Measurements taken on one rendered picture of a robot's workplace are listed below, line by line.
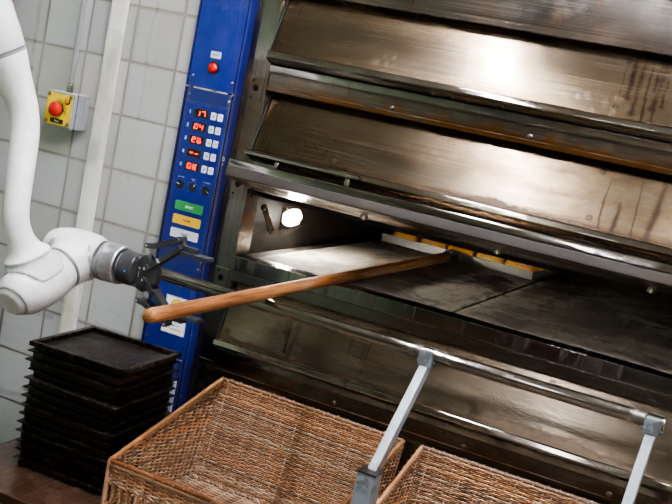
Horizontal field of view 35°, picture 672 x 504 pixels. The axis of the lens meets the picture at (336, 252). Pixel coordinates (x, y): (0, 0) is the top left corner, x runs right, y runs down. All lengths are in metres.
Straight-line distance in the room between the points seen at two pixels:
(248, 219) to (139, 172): 0.35
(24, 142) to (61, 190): 0.85
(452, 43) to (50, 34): 1.22
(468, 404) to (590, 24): 0.95
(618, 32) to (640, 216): 0.43
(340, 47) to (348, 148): 0.26
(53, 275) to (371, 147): 0.88
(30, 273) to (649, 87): 1.43
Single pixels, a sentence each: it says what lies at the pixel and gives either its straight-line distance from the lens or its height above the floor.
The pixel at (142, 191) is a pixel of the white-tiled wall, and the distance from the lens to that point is 3.05.
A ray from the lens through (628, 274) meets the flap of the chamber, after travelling 2.40.
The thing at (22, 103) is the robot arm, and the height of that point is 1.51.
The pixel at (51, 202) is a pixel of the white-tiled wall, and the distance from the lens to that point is 3.24.
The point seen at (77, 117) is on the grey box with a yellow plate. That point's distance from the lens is 3.12.
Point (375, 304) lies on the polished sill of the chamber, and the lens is 2.73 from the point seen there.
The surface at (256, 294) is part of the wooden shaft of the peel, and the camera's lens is 2.35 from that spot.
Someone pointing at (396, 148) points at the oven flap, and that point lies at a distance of 2.70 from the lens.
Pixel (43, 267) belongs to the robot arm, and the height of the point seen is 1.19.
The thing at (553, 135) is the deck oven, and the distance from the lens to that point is 2.58.
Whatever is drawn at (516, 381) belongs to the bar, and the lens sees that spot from 2.25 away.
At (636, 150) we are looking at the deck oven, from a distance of 2.54.
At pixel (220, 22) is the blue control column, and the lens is 2.90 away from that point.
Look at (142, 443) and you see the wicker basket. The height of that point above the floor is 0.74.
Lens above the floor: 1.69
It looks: 9 degrees down
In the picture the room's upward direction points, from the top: 11 degrees clockwise
